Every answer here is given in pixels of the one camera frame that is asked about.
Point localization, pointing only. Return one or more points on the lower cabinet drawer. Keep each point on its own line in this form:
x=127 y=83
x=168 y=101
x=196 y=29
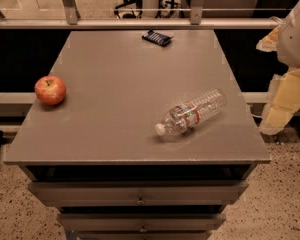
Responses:
x=141 y=223

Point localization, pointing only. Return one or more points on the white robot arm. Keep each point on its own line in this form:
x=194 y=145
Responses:
x=283 y=96

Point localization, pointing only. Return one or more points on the clear plastic water bottle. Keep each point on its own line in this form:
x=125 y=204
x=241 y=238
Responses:
x=180 y=118

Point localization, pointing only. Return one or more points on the upper cabinet drawer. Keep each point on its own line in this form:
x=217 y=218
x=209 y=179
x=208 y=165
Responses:
x=137 y=193

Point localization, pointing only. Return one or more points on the black office chair base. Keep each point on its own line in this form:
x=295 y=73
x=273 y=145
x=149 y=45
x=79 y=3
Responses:
x=129 y=9

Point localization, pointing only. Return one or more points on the metal glass railing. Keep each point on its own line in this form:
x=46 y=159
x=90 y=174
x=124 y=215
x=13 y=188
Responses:
x=143 y=14

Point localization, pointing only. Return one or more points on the red apple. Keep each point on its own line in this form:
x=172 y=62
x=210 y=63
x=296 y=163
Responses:
x=50 y=90

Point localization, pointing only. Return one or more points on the blue rxbar blueberry wrapper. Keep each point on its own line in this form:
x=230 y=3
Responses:
x=157 y=38

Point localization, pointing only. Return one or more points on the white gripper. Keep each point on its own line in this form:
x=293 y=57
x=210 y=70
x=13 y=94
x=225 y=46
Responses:
x=295 y=40

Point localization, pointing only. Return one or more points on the cabinet drawer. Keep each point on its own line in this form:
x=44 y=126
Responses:
x=141 y=223
x=137 y=193

